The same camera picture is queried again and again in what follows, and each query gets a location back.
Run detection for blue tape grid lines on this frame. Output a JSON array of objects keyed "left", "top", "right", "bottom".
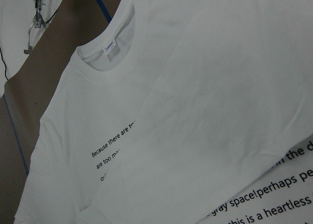
[{"left": 1, "top": 0, "right": 120, "bottom": 177}]

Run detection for white printed t-shirt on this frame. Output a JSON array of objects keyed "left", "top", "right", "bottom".
[{"left": 15, "top": 0, "right": 313, "bottom": 224}]

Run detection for metal hook clamp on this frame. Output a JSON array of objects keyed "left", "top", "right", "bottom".
[{"left": 23, "top": 0, "right": 46, "bottom": 55}]

